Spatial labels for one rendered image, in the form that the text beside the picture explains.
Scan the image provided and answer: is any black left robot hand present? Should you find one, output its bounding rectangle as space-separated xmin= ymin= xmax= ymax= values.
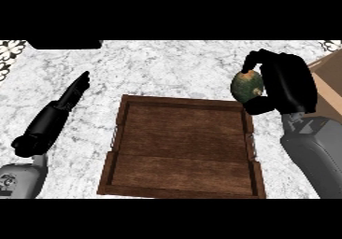
xmin=10 ymin=70 xmax=92 ymax=159

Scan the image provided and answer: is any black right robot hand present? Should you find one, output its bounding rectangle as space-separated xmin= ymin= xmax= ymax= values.
xmin=240 ymin=49 xmax=318 ymax=116

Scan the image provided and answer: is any green orange squash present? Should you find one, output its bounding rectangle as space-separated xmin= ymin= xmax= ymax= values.
xmin=228 ymin=69 xmax=265 ymax=105

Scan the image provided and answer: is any brown cardboard box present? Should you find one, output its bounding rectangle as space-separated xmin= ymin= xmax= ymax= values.
xmin=306 ymin=49 xmax=342 ymax=129

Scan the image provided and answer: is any brown wooden tray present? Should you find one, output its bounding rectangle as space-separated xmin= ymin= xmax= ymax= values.
xmin=95 ymin=93 xmax=266 ymax=200

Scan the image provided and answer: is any black appliance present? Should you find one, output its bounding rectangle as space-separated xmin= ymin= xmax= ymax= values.
xmin=26 ymin=39 xmax=104 ymax=50

